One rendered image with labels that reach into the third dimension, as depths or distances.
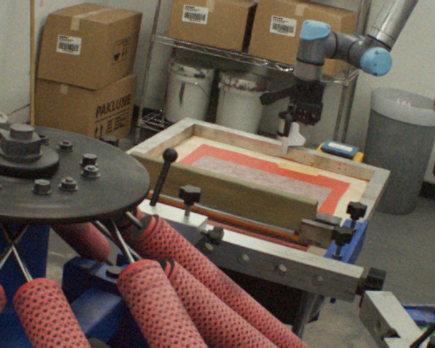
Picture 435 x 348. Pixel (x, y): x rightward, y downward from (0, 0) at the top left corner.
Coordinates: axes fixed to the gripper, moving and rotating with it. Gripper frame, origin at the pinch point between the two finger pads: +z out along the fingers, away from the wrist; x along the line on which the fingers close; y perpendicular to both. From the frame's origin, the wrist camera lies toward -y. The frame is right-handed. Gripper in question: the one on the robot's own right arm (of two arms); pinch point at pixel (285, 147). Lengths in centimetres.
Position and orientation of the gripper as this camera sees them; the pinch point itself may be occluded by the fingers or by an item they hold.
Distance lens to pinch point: 234.6
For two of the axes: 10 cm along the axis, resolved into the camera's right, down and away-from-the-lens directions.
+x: 3.2, -2.6, 9.1
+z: -1.6, 9.3, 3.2
